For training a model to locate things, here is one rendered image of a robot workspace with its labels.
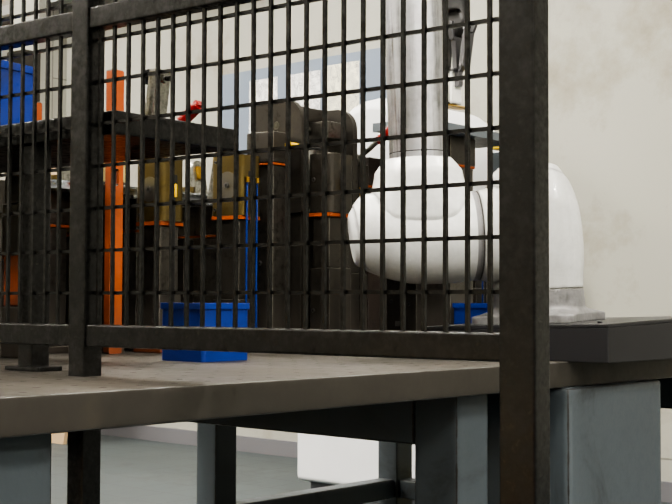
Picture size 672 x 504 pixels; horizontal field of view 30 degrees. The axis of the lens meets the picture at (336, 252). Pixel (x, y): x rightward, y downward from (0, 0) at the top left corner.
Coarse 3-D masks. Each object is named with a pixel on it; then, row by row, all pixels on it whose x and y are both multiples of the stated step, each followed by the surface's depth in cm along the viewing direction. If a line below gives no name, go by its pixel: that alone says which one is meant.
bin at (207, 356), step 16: (160, 304) 196; (176, 304) 194; (192, 304) 192; (208, 304) 191; (224, 304) 194; (240, 304) 196; (176, 320) 194; (192, 320) 192; (208, 320) 191; (224, 320) 194; (240, 320) 197; (176, 352) 194; (192, 352) 192; (208, 352) 191; (224, 352) 194; (240, 352) 197
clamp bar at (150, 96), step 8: (152, 80) 228; (160, 80) 228; (168, 80) 227; (152, 88) 228; (160, 88) 228; (168, 88) 230; (152, 96) 228; (160, 96) 228; (168, 96) 230; (152, 104) 227; (160, 104) 229; (152, 112) 227; (160, 112) 229
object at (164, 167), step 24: (168, 168) 225; (144, 192) 226; (168, 192) 225; (144, 216) 226; (168, 216) 225; (144, 240) 227; (168, 240) 226; (144, 264) 227; (168, 264) 226; (144, 288) 226; (168, 288) 226; (144, 312) 226
